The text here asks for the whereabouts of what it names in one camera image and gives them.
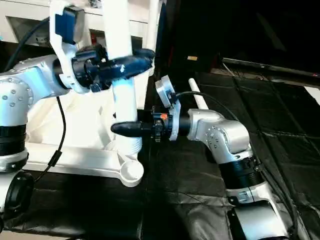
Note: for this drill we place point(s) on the white plastic table leg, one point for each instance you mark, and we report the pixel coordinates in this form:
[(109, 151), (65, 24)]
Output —
[(199, 95), (154, 35), (120, 30)]

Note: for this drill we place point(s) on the white plastic table top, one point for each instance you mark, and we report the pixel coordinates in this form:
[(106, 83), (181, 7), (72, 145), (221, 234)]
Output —
[(85, 115)]

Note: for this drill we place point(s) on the small brown label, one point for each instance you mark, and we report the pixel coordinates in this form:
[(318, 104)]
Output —
[(192, 58)]

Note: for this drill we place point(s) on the white glass-door cabinet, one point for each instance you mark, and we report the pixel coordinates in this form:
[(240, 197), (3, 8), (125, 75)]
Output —
[(30, 20)]

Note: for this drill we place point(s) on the black cabinet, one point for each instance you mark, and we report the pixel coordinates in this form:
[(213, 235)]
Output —
[(240, 27)]

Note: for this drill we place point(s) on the black mat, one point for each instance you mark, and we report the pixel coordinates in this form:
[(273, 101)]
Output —
[(280, 150)]

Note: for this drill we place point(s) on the white flat strip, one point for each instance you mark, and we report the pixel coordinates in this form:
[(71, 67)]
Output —
[(313, 94)]

